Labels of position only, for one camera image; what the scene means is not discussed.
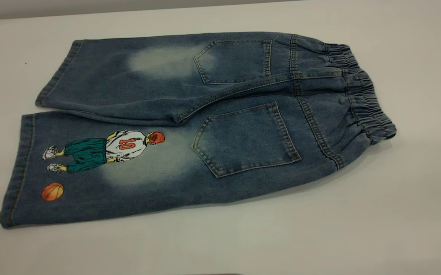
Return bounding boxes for blue denim pants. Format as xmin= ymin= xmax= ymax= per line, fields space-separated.
xmin=0 ymin=32 xmax=397 ymax=230

